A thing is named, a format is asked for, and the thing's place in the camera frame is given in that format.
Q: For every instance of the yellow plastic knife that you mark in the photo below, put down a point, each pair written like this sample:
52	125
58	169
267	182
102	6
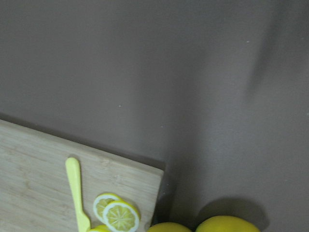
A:
74	179

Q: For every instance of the upper lemon slice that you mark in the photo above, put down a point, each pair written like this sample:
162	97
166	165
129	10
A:
101	201

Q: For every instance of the lemon slice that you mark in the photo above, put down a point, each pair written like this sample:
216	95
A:
101	201
100	228
120	216

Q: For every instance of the middle lemon slice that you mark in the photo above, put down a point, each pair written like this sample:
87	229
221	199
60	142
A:
120	216

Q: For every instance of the yellow lemon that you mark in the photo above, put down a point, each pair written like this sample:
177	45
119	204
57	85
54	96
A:
168	227
226	224

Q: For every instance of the lower lemon slice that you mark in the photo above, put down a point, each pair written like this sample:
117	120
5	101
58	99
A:
100	228

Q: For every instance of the wooden cutting board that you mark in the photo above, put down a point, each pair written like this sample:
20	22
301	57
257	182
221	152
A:
34	191

